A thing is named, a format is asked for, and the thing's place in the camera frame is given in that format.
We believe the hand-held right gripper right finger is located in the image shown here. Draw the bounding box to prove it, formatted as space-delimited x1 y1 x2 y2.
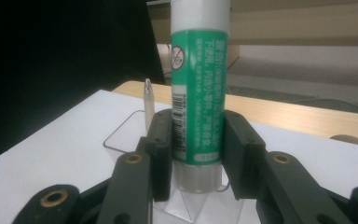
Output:
222 109 352 224

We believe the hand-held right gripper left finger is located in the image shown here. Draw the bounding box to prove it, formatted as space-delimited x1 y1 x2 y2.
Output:
96 108 173 224

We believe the clear plastic organizer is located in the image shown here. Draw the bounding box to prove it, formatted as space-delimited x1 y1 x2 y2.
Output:
103 109 247 224

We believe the clear pen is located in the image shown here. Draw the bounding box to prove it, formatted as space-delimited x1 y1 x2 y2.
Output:
144 77 157 133

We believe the green and white glue stick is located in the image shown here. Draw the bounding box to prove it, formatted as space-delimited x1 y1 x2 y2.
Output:
170 0 232 194

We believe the wooden table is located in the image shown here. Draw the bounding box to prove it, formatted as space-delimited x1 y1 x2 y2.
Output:
111 80 358 149

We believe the white board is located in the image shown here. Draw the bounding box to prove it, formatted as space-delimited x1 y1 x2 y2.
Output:
0 89 358 224

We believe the round table grommet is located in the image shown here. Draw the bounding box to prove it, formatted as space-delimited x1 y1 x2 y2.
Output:
328 133 358 148

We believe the black curtain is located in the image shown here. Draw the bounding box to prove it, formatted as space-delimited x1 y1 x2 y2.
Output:
0 0 166 167

